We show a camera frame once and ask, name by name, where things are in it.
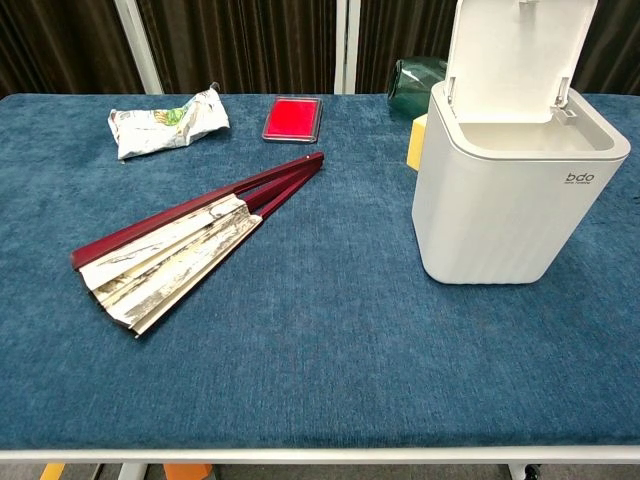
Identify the white plastic lid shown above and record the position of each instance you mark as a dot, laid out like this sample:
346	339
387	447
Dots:
515	55

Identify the crumpled white snack bag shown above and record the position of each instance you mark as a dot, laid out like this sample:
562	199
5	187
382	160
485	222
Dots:
160	125

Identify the dark green glass jar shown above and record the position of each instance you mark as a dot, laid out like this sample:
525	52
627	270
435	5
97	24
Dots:
412	87

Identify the orange box under table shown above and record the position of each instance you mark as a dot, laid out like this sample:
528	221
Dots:
187	471

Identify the yellow sponge block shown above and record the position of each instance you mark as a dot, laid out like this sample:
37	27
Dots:
416	145

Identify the red ink pad case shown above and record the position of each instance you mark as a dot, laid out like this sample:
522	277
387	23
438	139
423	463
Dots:
293	119

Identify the dark brown curtain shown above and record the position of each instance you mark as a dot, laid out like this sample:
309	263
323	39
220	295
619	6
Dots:
240	45

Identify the white plastic trash bin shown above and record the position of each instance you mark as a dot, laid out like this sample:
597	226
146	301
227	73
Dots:
487	215

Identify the white upright frame post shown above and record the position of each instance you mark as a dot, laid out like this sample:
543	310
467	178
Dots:
347	47

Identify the blue velvet table cloth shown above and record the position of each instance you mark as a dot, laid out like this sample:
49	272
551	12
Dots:
300	350

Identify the red folding paper fan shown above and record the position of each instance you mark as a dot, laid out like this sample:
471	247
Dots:
175	240

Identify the white table edge frame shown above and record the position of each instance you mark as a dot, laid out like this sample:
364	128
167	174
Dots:
320	455

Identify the white slanted frame post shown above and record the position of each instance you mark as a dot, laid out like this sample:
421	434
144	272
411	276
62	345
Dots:
140	47

